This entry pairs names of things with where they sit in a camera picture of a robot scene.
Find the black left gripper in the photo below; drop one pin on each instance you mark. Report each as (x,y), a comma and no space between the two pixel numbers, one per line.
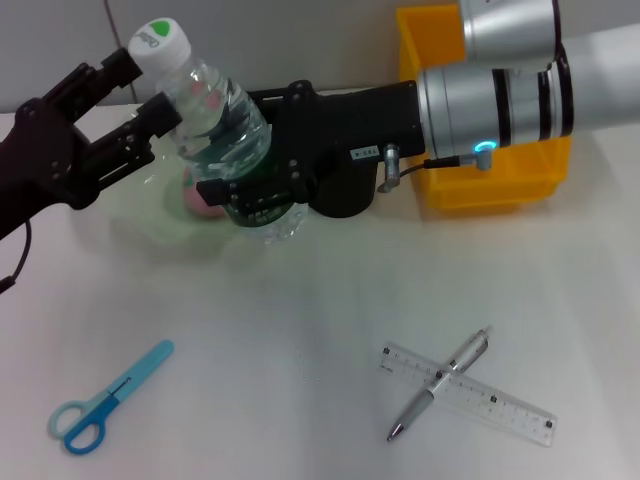
(45,160)

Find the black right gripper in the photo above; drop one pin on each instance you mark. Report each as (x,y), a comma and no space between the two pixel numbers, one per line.
(350,125)

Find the clear green-label water bottle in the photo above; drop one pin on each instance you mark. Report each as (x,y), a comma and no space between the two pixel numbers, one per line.
(220,115)

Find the pink toy peach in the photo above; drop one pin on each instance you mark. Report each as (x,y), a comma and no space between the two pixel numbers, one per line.
(197,207)

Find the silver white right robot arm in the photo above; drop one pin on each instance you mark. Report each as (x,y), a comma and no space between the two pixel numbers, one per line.
(475,110)

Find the pale green glass fruit plate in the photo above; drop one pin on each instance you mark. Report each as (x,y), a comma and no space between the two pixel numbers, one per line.
(150,200)

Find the black mesh pen holder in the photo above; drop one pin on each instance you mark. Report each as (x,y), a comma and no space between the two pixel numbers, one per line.
(345,195)

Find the blue scissors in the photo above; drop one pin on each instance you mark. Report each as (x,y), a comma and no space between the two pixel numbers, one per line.
(125,384)

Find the silver ballpoint pen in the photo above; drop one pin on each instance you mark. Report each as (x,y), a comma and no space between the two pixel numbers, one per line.
(425,400)

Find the transparent plastic ruler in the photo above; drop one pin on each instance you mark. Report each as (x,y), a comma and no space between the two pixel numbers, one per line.
(500,405)

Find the yellow plastic bin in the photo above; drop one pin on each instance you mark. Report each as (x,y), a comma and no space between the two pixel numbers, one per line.
(480,185)

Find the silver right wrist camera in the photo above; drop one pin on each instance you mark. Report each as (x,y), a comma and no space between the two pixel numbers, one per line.
(510,30)

